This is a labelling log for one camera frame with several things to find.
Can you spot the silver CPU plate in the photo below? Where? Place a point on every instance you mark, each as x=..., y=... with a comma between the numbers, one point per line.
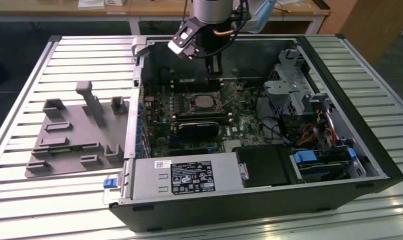
x=203, y=100

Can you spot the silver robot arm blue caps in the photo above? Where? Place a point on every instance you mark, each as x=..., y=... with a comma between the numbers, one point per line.
x=211, y=12

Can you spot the CPU socket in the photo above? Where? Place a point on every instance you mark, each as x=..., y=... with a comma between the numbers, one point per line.
x=202, y=112

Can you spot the black drive cover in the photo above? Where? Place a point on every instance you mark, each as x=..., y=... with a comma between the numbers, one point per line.
x=265, y=167

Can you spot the black RAM slots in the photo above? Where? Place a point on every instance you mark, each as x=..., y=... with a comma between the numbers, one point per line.
x=196, y=86

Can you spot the metal drive cage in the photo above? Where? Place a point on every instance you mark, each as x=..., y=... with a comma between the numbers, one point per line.
x=289, y=100

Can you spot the small white box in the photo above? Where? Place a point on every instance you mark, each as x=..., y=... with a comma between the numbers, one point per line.
x=116, y=2

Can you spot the black graphics card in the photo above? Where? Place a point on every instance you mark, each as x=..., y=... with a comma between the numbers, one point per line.
x=198, y=131

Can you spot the green motherboard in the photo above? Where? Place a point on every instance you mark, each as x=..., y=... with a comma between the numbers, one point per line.
x=245, y=130

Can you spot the grey plastic cage latch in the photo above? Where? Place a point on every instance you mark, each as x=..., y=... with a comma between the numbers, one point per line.
x=318, y=98

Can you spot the silver chipset heatsink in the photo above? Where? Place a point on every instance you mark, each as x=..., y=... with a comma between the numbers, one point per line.
x=232, y=145

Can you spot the wooden cabinet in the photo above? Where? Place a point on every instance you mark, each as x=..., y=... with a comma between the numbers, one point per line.
x=371, y=25

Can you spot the hard disk in blue carrier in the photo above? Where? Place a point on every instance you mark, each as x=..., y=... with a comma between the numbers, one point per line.
x=305, y=156

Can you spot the grey parts rack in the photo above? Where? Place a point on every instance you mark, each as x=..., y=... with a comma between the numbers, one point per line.
x=78, y=130

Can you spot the wooden desk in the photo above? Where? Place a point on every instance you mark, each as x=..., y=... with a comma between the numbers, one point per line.
x=38, y=11

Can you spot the grey power supply unit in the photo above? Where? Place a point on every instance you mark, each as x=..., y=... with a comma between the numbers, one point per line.
x=148, y=180

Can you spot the blue plastic clip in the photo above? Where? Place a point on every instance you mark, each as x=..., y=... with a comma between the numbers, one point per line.
x=351, y=153

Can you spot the green RAM stick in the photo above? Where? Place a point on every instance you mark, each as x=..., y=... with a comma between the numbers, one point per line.
x=59, y=149

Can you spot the blue release latch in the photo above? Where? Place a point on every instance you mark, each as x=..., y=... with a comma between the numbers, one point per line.
x=110, y=182

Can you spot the black open PC case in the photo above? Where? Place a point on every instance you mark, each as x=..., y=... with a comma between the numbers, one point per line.
x=222, y=212

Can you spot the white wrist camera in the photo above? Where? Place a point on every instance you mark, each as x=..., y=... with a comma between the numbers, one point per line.
x=179, y=47

